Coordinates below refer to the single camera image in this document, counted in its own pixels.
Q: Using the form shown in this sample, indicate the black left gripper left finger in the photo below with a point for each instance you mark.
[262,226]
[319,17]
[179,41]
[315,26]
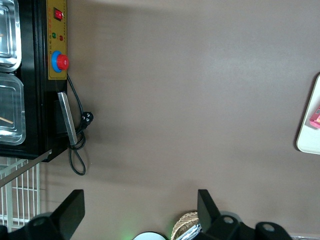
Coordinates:
[67,215]

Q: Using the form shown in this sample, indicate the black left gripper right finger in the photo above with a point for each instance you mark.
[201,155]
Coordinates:
[207,212]

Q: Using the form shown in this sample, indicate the aluminium foil tray stack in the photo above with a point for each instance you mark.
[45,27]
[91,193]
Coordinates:
[191,232]

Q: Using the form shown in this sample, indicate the cream plastic serving tray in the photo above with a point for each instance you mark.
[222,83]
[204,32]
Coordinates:
[308,140]

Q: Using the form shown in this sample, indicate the oval light wicker basket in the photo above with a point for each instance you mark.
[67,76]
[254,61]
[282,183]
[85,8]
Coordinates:
[183,222]

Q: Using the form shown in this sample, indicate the grey metal strip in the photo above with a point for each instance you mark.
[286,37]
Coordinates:
[25,168]

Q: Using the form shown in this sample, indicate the wooden skewer stick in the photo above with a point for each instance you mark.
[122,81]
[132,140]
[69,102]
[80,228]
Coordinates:
[6,120]

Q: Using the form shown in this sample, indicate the black food warmer appliance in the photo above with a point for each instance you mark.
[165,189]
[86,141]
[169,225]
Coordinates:
[35,100]

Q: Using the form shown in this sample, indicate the stainless steel pan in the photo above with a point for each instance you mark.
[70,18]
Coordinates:
[15,105]
[12,37]

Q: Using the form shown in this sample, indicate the pink snack packet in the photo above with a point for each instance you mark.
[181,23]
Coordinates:
[315,120]

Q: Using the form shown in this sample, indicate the yellow control panel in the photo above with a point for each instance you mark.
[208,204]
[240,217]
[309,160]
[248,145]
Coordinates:
[57,37]

